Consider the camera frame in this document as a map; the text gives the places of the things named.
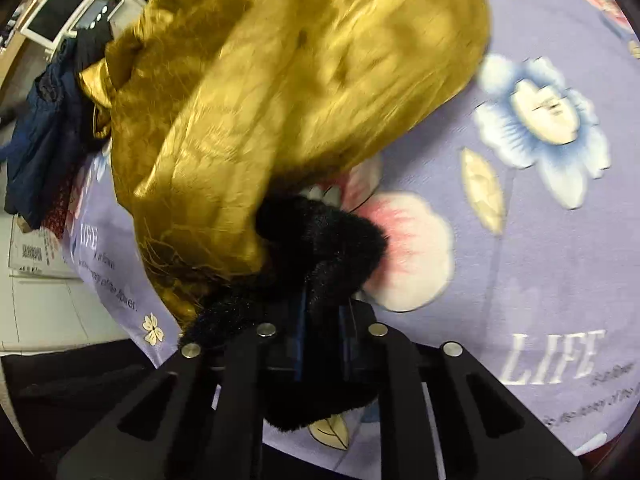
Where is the white device stand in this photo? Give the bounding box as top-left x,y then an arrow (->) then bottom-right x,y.
75,0 -> 147,28

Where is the white labelled cardboard box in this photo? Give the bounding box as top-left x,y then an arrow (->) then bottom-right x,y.
7,214 -> 77,281

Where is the black ribbed garment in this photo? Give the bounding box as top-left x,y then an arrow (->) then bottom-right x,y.
74,22 -> 115,71

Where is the red patterned cloth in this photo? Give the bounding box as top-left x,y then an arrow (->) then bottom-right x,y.
41,172 -> 87,242

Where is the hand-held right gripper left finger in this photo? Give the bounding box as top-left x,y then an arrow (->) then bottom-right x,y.
56,294 -> 307,480

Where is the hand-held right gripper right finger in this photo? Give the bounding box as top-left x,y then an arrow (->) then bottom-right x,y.
344,304 -> 585,480

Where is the purple floral bed sheet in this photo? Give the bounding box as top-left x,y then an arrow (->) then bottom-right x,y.
60,0 -> 640,466

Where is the navy blue garment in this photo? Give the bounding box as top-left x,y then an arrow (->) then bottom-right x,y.
4,35 -> 113,231

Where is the gold jacket with black fur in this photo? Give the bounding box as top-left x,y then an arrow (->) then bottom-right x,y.
77,0 -> 493,433

